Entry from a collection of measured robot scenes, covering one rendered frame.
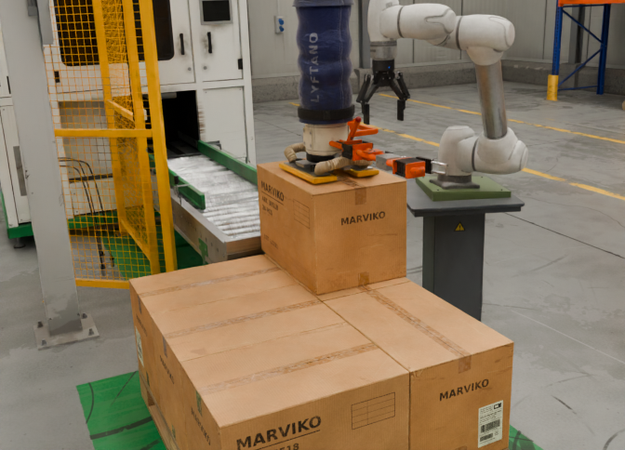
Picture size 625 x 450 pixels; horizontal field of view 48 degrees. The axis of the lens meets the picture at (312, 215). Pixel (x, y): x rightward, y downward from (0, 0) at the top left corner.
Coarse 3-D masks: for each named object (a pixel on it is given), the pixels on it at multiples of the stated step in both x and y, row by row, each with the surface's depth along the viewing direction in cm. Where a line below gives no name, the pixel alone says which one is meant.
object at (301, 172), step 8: (296, 160) 285; (288, 168) 284; (296, 168) 281; (304, 168) 279; (312, 168) 273; (304, 176) 271; (312, 176) 268; (320, 176) 268; (328, 176) 268; (336, 176) 268
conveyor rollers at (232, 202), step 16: (176, 160) 510; (192, 160) 512; (208, 160) 509; (192, 176) 460; (208, 176) 464; (224, 176) 459; (240, 176) 456; (208, 192) 419; (224, 192) 415; (240, 192) 418; (256, 192) 414; (208, 208) 384; (224, 208) 387; (240, 208) 382; (256, 208) 385; (224, 224) 360; (240, 224) 355; (256, 224) 358
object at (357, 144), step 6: (342, 144) 259; (348, 144) 261; (354, 144) 261; (360, 144) 255; (366, 144) 256; (372, 144) 258; (342, 150) 262; (348, 150) 258; (354, 150) 254; (342, 156) 261; (348, 156) 257; (354, 156) 255; (360, 156) 256
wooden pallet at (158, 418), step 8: (144, 384) 290; (144, 392) 294; (152, 392) 278; (144, 400) 297; (152, 400) 290; (152, 408) 289; (152, 416) 285; (160, 416) 284; (160, 424) 278; (160, 432) 273; (168, 432) 272; (168, 440) 267; (168, 448) 262; (176, 448) 246
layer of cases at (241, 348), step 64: (256, 256) 310; (192, 320) 248; (256, 320) 246; (320, 320) 244; (384, 320) 243; (448, 320) 241; (192, 384) 207; (256, 384) 204; (320, 384) 203; (384, 384) 205; (448, 384) 216; (192, 448) 221; (256, 448) 191; (320, 448) 201; (384, 448) 211; (448, 448) 223
